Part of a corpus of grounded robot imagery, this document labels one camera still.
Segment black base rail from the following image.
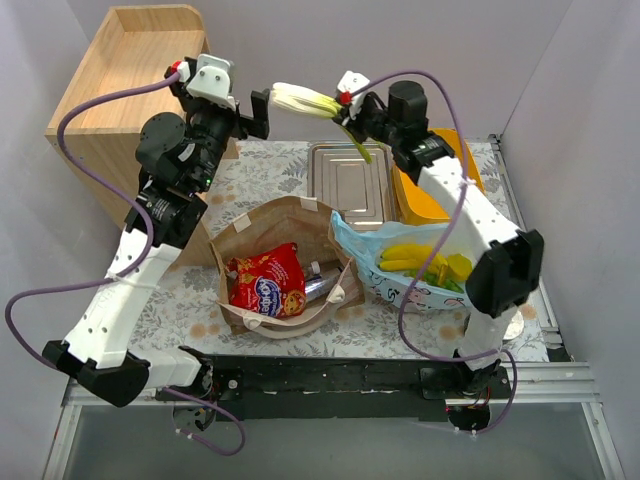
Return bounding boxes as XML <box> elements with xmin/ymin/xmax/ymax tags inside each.
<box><xmin>156</xmin><ymin>355</ymin><xmax>511</xmax><ymax>430</ymax></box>

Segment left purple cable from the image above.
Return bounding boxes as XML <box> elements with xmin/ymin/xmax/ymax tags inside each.
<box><xmin>4</xmin><ymin>72</ymin><xmax>247</xmax><ymax>457</ymax></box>

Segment yellow bananas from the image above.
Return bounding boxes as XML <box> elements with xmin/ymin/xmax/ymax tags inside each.
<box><xmin>377</xmin><ymin>243</ymin><xmax>451</xmax><ymax>286</ymax></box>

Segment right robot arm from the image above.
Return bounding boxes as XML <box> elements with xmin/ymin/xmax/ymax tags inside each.
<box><xmin>333</xmin><ymin>78</ymin><xmax>544</xmax><ymax>398</ymax></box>

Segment metal tray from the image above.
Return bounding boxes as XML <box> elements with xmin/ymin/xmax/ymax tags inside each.
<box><xmin>308</xmin><ymin>142</ymin><xmax>399</xmax><ymax>232</ymax></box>

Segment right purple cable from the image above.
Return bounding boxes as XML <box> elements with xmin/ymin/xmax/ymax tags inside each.
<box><xmin>344</xmin><ymin>69</ymin><xmax>519</xmax><ymax>434</ymax></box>

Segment floral table mat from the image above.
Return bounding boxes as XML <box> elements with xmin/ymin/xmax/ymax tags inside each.
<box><xmin>129</xmin><ymin>141</ymin><xmax>549</xmax><ymax>362</ymax></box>

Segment grey tape roll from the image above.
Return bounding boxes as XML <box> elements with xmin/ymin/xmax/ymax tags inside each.
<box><xmin>503</xmin><ymin>308</ymin><xmax>525</xmax><ymax>343</ymax></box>

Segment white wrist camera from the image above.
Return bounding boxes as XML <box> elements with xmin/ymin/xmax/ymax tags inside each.
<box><xmin>336</xmin><ymin>70</ymin><xmax>370</xmax><ymax>120</ymax></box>
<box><xmin>186</xmin><ymin>53</ymin><xmax>236</xmax><ymax>110</ymax></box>

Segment small silver bottle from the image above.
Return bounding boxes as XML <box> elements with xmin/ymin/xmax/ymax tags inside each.
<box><xmin>303</xmin><ymin>260</ymin><xmax>344</xmax><ymax>303</ymax></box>

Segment white green leek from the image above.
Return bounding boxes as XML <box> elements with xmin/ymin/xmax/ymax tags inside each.
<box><xmin>269</xmin><ymin>82</ymin><xmax>372</xmax><ymax>164</ymax></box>

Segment yellow plastic basket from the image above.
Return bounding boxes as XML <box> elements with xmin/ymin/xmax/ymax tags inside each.
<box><xmin>392</xmin><ymin>128</ymin><xmax>485</xmax><ymax>226</ymax></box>

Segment red cookie snack packet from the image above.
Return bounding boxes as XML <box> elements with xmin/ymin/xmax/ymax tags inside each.
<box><xmin>227</xmin><ymin>242</ymin><xmax>306</xmax><ymax>319</ymax></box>

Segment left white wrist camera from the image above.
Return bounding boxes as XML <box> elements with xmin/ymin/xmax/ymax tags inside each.
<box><xmin>186</xmin><ymin>53</ymin><xmax>236</xmax><ymax>110</ymax></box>

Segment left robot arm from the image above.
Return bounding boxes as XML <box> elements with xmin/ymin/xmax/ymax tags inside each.
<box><xmin>42</xmin><ymin>90</ymin><xmax>270</xmax><ymax>407</ymax></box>

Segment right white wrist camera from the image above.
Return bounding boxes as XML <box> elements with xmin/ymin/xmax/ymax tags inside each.
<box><xmin>336</xmin><ymin>70</ymin><xmax>370</xmax><ymax>120</ymax></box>

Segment wooden shelf unit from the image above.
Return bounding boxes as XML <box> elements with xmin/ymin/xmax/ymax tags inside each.
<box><xmin>44</xmin><ymin>4</ymin><xmax>240</xmax><ymax>266</ymax></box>

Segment brown paper tote bag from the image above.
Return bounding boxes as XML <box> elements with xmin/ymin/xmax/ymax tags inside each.
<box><xmin>210</xmin><ymin>196</ymin><xmax>365</xmax><ymax>340</ymax></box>

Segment blue cartoon plastic bag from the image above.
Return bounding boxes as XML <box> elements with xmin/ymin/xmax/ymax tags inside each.
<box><xmin>331</xmin><ymin>211</ymin><xmax>475</xmax><ymax>313</ymax></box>

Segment purple cable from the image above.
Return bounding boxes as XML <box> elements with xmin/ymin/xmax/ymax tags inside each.
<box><xmin>344</xmin><ymin>69</ymin><xmax>519</xmax><ymax>434</ymax></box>
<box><xmin>4</xmin><ymin>72</ymin><xmax>247</xmax><ymax>457</ymax></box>

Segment green vegetables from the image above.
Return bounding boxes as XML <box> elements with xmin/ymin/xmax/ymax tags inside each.
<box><xmin>420</xmin><ymin>254</ymin><xmax>473</xmax><ymax>293</ymax></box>

